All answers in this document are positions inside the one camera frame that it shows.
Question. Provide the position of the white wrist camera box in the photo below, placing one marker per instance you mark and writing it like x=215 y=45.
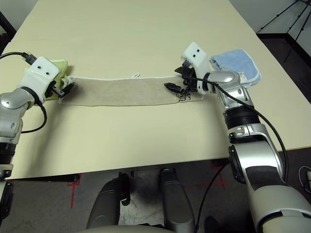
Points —
x=41 y=70
x=196 y=53

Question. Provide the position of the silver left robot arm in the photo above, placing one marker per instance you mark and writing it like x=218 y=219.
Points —
x=12 y=104

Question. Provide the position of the dark grey robot left leg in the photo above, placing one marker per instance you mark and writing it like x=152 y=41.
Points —
x=107 y=206

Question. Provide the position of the wood side table black frame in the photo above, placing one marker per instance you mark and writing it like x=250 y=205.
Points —
x=8 y=24

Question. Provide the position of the black table foot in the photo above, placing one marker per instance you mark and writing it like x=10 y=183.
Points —
x=218 y=163
x=48 y=178

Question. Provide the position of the black foam floor mat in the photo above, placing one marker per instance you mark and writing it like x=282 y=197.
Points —
x=5 y=43

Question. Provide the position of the beige towel with white trim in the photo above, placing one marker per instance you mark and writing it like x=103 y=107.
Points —
x=121 y=92

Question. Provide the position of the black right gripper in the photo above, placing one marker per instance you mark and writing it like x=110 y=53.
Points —
x=189 y=82

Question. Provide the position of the black tripod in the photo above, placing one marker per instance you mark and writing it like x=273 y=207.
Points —
x=277 y=15

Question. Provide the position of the light blue folded towel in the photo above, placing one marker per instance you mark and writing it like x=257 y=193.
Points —
x=238 y=63

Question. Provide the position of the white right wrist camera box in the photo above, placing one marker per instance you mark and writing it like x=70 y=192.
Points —
x=196 y=53

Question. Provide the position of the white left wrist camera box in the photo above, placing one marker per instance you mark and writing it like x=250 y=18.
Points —
x=41 y=70

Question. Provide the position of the dark grey robot right leg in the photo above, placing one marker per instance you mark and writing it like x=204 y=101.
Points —
x=177 y=201

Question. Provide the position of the dark grey robot leg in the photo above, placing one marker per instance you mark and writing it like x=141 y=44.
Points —
x=177 y=201
x=107 y=206

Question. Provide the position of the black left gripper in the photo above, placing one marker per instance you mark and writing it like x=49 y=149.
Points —
x=56 y=90

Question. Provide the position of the beige robot torso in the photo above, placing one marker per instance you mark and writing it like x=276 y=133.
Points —
x=121 y=229

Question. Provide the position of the green folded towel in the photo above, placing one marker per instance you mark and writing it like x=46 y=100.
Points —
x=62 y=68

